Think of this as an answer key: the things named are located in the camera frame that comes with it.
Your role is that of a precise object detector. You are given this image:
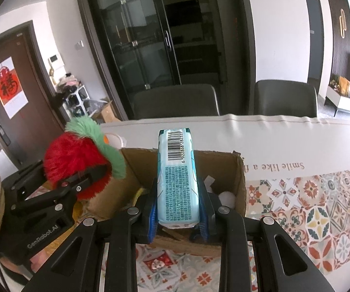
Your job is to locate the black door lock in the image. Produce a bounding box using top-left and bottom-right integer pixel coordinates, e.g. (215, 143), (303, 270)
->
(0, 121), (11, 146)

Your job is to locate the dark slatted wall panel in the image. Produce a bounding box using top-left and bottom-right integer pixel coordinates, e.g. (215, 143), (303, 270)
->
(325, 0), (350, 76)

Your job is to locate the brown cardboard box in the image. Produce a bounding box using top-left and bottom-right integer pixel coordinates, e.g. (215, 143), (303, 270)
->
(85, 147), (247, 257)

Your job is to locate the brown wooden entrance door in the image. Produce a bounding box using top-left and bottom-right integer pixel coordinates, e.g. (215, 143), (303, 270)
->
(0, 21), (63, 171)

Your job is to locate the dark glass sliding door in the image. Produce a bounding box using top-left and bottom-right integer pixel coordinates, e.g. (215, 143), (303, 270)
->
(75, 0), (254, 122)

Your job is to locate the white low cabinet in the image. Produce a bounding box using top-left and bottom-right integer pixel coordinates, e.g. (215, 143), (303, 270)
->
(324, 83), (350, 118)

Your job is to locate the light blue tissue packet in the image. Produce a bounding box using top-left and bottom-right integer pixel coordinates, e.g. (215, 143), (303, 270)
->
(157, 127), (200, 228)

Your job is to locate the yellow paper bag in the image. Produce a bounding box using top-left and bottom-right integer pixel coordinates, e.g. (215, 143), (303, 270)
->
(338, 76), (350, 96)

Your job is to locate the grey dining chair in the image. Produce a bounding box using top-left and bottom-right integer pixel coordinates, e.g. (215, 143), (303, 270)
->
(131, 84), (219, 119)
(253, 80), (318, 118)

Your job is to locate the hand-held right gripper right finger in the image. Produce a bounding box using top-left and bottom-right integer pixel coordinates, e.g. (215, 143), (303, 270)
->
(190, 182), (335, 292)

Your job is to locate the pile of clothes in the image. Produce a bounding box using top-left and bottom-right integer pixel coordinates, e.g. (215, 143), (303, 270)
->
(55, 73), (81, 93)

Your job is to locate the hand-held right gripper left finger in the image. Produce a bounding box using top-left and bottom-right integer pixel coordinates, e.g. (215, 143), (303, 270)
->
(20, 176), (160, 292)

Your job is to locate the red and white wall calendar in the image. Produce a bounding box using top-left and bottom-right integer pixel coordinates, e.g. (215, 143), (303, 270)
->
(0, 56), (28, 119)

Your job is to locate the white plush toy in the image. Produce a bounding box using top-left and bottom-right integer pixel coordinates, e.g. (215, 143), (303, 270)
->
(204, 175), (236, 210)

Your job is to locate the white shoe rack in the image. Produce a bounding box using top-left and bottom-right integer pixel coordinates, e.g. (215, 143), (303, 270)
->
(61, 85), (87, 119)

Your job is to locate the small open cardboard carton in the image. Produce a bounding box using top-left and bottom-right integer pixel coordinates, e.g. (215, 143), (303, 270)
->
(91, 97), (122, 124)

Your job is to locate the dark interior door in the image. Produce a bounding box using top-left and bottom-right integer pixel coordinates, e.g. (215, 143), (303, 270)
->
(305, 0), (326, 98)

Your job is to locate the white tile-patterned tablecloth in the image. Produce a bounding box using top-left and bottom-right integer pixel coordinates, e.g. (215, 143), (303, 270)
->
(97, 114), (350, 292)

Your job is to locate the red strawberry plush toy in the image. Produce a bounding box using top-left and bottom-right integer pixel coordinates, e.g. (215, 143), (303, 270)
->
(43, 116), (127, 201)

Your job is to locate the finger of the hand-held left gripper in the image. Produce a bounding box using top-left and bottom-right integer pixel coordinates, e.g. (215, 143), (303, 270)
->
(9, 165), (113, 219)
(2, 160), (53, 203)

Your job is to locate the white intercom panel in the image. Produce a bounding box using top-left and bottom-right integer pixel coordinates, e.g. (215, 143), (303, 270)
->
(48, 54), (64, 70)

